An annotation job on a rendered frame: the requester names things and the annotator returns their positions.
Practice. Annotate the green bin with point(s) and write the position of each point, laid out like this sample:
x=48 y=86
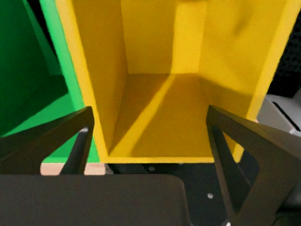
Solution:
x=33 y=88

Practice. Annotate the yellow open bin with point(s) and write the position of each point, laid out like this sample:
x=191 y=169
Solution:
x=151 y=68

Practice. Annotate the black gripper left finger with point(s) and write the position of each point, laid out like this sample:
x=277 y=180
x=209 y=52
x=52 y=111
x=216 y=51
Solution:
x=23 y=152

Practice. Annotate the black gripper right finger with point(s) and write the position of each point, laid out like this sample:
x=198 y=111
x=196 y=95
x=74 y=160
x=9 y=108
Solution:
x=277 y=188

